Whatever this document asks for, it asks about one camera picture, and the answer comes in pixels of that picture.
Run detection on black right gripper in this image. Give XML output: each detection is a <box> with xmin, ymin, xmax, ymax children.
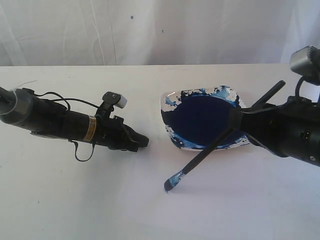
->
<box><xmin>228</xmin><ymin>96</ymin><xmax>313</xmax><ymax>158</ymax></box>

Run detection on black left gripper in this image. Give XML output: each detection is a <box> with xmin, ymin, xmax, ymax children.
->
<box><xmin>93</xmin><ymin>115</ymin><xmax>149</xmax><ymax>153</ymax></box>

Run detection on black paintbrush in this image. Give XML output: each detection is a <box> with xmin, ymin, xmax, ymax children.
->
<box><xmin>163</xmin><ymin>80</ymin><xmax>286</xmax><ymax>193</ymax></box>

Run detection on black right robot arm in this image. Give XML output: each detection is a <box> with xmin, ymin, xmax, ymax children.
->
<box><xmin>228</xmin><ymin>96</ymin><xmax>320</xmax><ymax>166</ymax></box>

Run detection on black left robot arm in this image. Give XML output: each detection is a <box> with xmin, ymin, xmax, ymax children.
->
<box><xmin>0</xmin><ymin>88</ymin><xmax>149</xmax><ymax>152</ymax></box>

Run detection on square white plate blue paint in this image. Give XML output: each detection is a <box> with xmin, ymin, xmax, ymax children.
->
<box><xmin>160</xmin><ymin>85</ymin><xmax>246</xmax><ymax>152</ymax></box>

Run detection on white backdrop sheet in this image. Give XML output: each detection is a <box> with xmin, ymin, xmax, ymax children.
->
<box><xmin>0</xmin><ymin>0</ymin><xmax>320</xmax><ymax>66</ymax></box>

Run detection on left wrist camera white front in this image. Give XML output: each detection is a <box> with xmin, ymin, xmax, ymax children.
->
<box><xmin>99</xmin><ymin>91</ymin><xmax>128</xmax><ymax>118</ymax></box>

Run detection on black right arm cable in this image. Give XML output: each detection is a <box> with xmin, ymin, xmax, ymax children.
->
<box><xmin>294</xmin><ymin>76</ymin><xmax>320</xmax><ymax>103</ymax></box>

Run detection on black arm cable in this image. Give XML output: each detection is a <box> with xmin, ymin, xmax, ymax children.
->
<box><xmin>34</xmin><ymin>92</ymin><xmax>106</xmax><ymax>163</ymax></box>
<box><xmin>294</xmin><ymin>76</ymin><xmax>320</xmax><ymax>103</ymax></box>

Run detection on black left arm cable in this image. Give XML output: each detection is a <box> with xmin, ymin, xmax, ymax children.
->
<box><xmin>34</xmin><ymin>92</ymin><xmax>106</xmax><ymax>163</ymax></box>

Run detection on right wrist camera grey front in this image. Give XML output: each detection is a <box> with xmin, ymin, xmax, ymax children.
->
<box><xmin>289</xmin><ymin>45</ymin><xmax>320</xmax><ymax>86</ymax></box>

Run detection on white cable tie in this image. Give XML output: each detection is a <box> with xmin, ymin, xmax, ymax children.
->
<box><xmin>9</xmin><ymin>80</ymin><xmax>38</xmax><ymax>91</ymax></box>

